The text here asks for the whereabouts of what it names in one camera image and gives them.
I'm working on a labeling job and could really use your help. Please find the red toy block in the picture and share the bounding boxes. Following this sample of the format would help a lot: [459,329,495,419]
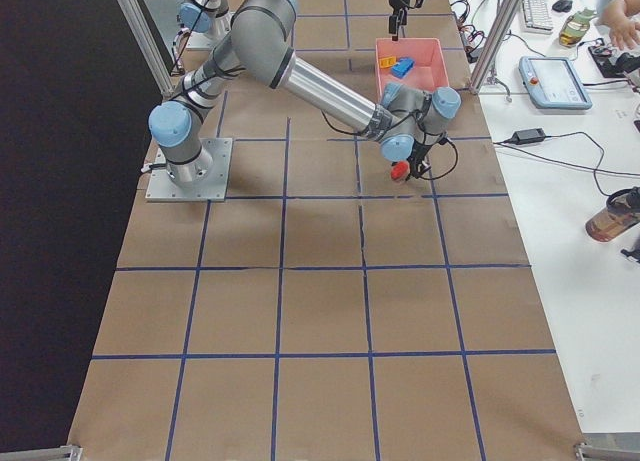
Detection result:
[390,161,411,182]

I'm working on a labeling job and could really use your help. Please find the yellow toy block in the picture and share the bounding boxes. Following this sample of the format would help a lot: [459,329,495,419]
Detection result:
[378,56,397,69]

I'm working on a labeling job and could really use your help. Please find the blue toy block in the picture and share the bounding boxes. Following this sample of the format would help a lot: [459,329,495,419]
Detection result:
[390,57,415,79]

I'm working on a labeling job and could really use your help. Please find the pink plastic box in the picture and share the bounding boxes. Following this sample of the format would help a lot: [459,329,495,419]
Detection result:
[375,38,449,97]

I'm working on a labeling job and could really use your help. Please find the person hand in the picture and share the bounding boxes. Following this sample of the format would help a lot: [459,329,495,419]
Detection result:
[600,0,639,50]

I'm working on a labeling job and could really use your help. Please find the black power adapter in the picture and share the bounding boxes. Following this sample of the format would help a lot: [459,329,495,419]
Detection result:
[511,128,547,145]

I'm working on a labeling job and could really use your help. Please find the white keyboard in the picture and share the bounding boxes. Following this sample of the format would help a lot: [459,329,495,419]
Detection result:
[520,0,554,35]

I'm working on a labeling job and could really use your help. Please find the robot teach pendant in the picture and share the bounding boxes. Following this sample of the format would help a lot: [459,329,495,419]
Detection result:
[518,56,592,111]

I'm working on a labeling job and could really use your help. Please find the black computer mouse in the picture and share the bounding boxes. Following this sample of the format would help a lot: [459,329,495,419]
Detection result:
[551,0,573,13]

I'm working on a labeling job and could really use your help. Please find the brown water bottle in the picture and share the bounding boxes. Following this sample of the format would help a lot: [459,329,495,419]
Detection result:
[585,187,639,242]

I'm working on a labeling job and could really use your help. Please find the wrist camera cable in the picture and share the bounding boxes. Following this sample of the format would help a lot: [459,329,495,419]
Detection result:
[319,108,459,181]

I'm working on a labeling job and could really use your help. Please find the aluminium frame post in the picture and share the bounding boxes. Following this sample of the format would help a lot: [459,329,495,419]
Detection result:
[469,0,521,94]

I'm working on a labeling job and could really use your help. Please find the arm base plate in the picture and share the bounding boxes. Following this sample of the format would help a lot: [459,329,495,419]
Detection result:
[146,137,233,202]

